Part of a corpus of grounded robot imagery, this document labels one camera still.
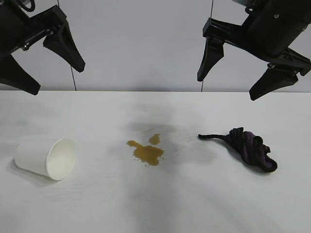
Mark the brown liquid spill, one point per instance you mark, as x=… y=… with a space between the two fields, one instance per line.
x=148 y=154

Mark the dark purple cloth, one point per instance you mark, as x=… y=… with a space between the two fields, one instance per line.
x=245 y=148

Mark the white paper cup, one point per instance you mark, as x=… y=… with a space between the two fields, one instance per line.
x=34 y=157

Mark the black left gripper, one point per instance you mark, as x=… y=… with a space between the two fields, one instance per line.
x=17 y=26

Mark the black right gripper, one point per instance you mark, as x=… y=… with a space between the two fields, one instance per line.
x=272 y=29

